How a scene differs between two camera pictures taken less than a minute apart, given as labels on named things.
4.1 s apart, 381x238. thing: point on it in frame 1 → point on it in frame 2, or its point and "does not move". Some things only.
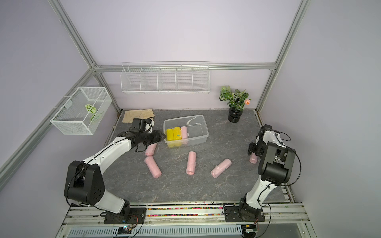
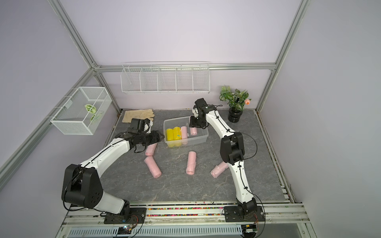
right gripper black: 252,149 → 193,122
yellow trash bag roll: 177,136 does not move
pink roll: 253,158 → 193,131
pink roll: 192,160 does not move
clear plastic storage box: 182,131 does not move
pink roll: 150,149 does not move
